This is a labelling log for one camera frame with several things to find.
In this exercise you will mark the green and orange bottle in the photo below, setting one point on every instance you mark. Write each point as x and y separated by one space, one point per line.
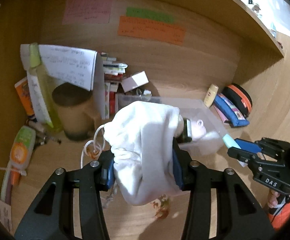
22 150

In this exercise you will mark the teal plastic item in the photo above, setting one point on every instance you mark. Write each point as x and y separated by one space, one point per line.
230 140

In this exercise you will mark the person's right hand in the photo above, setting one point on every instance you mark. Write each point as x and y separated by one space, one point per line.
272 200

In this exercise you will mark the wooden desktop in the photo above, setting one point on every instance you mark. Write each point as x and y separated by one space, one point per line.
175 75

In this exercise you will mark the green paper note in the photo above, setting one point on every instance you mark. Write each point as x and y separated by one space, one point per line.
150 15

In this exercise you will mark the black and orange round case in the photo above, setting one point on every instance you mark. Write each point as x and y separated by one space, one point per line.
239 96

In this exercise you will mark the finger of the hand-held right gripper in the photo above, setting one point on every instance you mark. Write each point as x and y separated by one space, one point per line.
247 146
242 156

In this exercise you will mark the stack of small boxes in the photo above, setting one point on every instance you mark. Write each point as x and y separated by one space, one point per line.
112 77

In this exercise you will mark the clear plastic storage box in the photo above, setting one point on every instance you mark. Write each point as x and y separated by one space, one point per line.
197 108

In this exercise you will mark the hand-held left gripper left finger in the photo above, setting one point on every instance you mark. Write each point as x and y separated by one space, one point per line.
107 172

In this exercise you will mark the small cream bottle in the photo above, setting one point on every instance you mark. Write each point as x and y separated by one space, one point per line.
210 96

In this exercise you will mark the orange tube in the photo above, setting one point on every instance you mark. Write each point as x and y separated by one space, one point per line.
25 95

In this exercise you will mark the small metal keys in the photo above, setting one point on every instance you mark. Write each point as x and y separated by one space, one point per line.
44 136

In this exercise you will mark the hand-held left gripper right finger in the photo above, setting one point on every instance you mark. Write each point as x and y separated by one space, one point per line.
177 168

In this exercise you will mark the orange paper note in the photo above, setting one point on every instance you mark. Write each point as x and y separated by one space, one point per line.
150 30

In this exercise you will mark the white printed paper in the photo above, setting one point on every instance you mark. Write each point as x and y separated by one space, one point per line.
70 65

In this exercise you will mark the orange pen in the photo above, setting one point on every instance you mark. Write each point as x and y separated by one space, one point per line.
15 177

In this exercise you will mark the blue pencil case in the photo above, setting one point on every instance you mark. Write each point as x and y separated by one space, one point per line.
231 112

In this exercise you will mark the yellow-green bottle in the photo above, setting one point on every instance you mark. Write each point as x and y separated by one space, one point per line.
45 92

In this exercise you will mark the pink paper note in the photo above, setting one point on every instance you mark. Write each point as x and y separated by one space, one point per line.
87 10

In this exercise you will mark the pink flat packet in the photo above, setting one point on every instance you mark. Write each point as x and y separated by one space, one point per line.
222 116

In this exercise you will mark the wooden shelf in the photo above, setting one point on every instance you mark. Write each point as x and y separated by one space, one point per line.
249 15

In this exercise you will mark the brown mug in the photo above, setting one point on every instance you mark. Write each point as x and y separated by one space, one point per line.
72 110

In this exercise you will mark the small white box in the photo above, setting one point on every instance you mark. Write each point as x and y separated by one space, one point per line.
135 81

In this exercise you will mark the pale pink pen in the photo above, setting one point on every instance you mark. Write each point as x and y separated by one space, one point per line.
6 182

